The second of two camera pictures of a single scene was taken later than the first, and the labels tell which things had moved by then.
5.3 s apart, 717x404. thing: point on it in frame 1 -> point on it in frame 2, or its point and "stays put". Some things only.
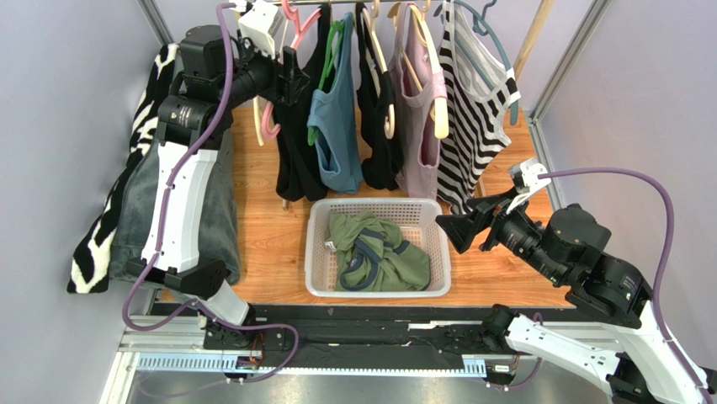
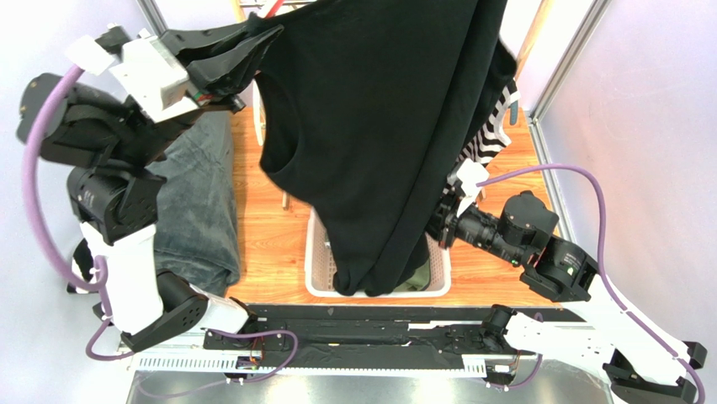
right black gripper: x=491 y=225 -> x=443 y=225
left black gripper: x=285 y=89 -> x=220 y=61
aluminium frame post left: x=156 y=21 stays put
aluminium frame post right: x=550 y=90 stays put
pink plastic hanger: x=302 y=18 -> x=274 y=9
